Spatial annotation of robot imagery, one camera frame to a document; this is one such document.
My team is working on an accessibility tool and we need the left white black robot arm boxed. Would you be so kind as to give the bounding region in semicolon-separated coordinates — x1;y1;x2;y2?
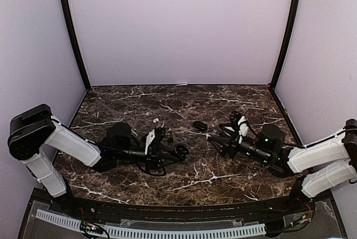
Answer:
7;104;189;214

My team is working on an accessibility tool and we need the white slotted cable duct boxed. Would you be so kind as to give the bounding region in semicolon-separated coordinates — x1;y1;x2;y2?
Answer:
35;209;266;238

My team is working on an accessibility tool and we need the right black frame post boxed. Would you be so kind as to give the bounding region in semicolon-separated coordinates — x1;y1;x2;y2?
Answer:
269;0;300;92

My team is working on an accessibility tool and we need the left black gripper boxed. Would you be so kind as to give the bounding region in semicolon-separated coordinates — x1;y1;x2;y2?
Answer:
115;144;179;173

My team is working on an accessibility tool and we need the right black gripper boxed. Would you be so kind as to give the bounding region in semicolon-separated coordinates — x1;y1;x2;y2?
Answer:
208;123;272;164

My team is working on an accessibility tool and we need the black oval charging case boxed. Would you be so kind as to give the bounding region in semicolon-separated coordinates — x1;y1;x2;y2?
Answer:
193;121;208;132

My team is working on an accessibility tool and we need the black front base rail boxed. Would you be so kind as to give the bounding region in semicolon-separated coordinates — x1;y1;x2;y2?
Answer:
75;197;307;223

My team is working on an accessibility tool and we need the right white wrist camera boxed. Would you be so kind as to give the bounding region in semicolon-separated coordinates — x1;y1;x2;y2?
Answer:
230;112;249;137

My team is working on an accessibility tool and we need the black frame post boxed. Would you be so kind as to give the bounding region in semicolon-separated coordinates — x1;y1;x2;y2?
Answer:
60;0;91;91
269;0;300;92

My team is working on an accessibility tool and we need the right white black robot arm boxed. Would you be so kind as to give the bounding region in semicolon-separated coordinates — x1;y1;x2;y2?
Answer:
208;116;356;213

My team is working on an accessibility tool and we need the left black frame post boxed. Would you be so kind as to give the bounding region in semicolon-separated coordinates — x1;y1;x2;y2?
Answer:
60;0;91;91

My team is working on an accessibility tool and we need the black round charging case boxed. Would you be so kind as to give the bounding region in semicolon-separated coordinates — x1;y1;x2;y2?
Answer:
175;145;189;159

